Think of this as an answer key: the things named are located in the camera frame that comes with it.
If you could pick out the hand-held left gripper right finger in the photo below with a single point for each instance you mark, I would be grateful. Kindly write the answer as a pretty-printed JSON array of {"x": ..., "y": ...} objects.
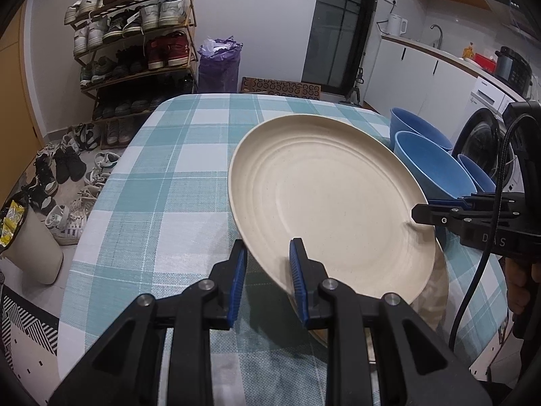
[{"x": 298, "y": 287}]

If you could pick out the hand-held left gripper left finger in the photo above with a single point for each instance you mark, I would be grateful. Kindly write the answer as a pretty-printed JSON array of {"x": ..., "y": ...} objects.
[{"x": 236, "y": 287}]

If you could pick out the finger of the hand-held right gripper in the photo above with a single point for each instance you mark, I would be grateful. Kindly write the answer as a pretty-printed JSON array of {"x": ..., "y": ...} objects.
[
  {"x": 435, "y": 218},
  {"x": 473, "y": 201}
]

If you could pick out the blue bowl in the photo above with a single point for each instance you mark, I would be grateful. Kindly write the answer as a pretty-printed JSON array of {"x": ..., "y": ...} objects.
[
  {"x": 422, "y": 165},
  {"x": 477, "y": 175},
  {"x": 405, "y": 120}
]

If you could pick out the cream ribbed plate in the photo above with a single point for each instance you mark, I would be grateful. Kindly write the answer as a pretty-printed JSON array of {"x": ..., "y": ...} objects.
[
  {"x": 329, "y": 194},
  {"x": 437, "y": 300}
]

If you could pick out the person's right hand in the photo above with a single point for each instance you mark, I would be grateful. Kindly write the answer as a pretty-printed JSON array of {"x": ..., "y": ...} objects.
[{"x": 515, "y": 283}]

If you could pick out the white washing machine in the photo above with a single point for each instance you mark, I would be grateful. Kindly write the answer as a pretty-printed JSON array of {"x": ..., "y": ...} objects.
[{"x": 482, "y": 105}]

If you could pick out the teal checked tablecloth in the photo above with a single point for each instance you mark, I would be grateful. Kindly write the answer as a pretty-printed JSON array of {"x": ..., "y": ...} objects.
[{"x": 169, "y": 203}]

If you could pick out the black pressure cooker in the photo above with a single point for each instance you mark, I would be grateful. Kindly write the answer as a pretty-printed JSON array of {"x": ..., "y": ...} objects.
[{"x": 513, "y": 70}]

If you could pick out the red box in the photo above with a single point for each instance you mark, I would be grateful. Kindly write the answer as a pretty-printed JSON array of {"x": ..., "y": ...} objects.
[{"x": 485, "y": 62}]

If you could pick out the white kitchen cabinets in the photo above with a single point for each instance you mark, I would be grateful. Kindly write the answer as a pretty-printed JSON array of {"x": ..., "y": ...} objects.
[{"x": 410, "y": 76}]

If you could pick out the yellow bottle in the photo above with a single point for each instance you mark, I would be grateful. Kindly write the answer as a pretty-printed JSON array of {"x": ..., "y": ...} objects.
[{"x": 468, "y": 52}]

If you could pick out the stick mop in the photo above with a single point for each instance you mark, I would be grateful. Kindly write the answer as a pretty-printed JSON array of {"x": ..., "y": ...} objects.
[{"x": 355, "y": 89}]

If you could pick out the kitchen faucet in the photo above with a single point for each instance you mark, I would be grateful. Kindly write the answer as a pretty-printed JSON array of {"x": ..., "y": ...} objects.
[{"x": 439, "y": 36}]

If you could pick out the range hood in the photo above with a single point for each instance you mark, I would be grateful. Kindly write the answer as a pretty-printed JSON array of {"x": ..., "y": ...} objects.
[{"x": 517, "y": 17}]

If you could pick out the white electric kettle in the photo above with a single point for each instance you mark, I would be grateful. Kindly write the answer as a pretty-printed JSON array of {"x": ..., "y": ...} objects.
[{"x": 396, "y": 25}]

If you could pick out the circle patterned cardboard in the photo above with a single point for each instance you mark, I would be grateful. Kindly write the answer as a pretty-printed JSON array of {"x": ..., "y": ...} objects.
[{"x": 279, "y": 88}]

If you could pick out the white trash bin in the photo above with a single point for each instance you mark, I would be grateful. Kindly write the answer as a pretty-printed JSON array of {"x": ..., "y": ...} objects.
[{"x": 38, "y": 258}]

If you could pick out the scattered shoes pile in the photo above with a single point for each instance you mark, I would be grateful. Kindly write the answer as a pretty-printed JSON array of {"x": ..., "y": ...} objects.
[{"x": 67, "y": 165}]

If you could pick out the black framed glass door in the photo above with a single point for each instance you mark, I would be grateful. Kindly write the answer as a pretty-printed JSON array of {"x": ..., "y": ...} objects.
[{"x": 338, "y": 29}]

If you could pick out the purple plastic bag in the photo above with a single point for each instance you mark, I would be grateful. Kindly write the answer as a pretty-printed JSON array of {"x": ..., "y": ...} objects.
[{"x": 217, "y": 74}]

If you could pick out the yellow snack packet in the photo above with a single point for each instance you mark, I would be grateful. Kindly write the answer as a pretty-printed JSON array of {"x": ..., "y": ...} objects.
[{"x": 10, "y": 224}]

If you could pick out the wooden shoe rack with shoes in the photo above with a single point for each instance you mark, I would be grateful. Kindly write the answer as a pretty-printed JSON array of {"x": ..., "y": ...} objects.
[{"x": 165, "y": 50}]

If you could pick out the yellow wooden door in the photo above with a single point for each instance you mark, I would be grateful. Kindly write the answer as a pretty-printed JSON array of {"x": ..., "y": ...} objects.
[{"x": 17, "y": 114}]

